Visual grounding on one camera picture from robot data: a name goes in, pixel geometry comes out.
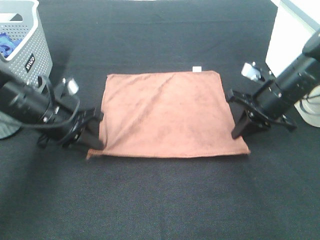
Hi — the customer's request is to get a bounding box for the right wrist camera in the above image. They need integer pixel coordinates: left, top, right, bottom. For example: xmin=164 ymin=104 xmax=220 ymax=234
xmin=241 ymin=61 xmax=263 ymax=82

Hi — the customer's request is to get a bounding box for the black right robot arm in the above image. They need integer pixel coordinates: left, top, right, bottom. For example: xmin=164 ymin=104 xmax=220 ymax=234
xmin=225 ymin=31 xmax=320 ymax=139

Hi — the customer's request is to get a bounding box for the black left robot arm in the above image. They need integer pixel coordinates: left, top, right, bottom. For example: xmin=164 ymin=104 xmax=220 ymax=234
xmin=0 ymin=67 xmax=105 ymax=150

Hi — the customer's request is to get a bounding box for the orange-brown towel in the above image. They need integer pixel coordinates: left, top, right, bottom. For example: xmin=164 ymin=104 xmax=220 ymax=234
xmin=87 ymin=70 xmax=250 ymax=158

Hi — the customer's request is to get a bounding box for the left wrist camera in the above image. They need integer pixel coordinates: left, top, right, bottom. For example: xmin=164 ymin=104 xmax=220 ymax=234
xmin=54 ymin=77 xmax=79 ymax=98

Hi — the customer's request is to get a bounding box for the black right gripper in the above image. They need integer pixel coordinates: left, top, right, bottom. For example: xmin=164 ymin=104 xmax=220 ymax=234
xmin=226 ymin=89 xmax=297 ymax=139

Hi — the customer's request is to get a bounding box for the black table cloth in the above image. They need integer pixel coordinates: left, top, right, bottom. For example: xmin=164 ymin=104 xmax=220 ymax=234
xmin=0 ymin=0 xmax=320 ymax=240

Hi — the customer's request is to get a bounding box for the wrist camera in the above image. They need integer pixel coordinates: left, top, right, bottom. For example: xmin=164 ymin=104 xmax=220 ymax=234
xmin=54 ymin=77 xmax=79 ymax=98
xmin=241 ymin=61 xmax=263 ymax=82

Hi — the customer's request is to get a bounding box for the blue towel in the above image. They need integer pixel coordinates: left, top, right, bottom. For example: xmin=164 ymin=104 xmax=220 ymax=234
xmin=0 ymin=33 xmax=22 ymax=58

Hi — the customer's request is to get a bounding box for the white container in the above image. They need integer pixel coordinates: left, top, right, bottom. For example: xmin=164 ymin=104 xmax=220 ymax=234
xmin=264 ymin=0 xmax=320 ymax=128

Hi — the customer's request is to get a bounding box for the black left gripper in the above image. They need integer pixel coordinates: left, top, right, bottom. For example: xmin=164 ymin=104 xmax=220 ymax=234
xmin=37 ymin=108 xmax=105 ymax=151

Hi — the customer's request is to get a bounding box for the grey perforated laundry basket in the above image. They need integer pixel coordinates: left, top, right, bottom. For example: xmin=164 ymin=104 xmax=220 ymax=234
xmin=0 ymin=0 xmax=53 ymax=88

